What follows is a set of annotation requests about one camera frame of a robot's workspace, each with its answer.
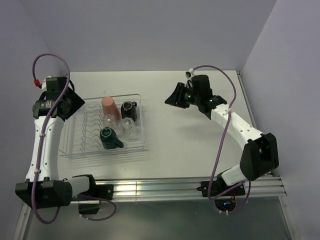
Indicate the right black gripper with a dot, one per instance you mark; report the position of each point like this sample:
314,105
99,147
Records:
176,98

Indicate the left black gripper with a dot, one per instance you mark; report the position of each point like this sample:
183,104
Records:
77,103

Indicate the pink plastic cup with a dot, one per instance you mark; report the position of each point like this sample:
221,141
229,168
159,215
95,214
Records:
109,107

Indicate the clear glass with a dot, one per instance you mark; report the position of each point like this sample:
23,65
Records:
110,121
128,127

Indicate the teal ceramic mug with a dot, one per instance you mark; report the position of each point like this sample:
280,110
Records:
110,139

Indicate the black ceramic mug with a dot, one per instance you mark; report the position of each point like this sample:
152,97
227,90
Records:
128,110

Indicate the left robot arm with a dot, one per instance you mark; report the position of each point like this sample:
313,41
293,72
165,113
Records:
43,188

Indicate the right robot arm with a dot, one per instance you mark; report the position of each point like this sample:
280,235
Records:
259,150

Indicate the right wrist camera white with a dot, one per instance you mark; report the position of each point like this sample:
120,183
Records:
190,74

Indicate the clear wire dish rack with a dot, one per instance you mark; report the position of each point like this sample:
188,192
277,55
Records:
90,132

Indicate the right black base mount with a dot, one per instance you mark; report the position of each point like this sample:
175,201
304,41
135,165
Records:
226,204

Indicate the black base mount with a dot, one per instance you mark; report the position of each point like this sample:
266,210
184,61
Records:
100,199
226,204

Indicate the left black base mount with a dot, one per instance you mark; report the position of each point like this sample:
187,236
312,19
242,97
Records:
100,199

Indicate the aluminium mounting rail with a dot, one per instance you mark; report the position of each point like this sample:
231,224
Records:
139,179

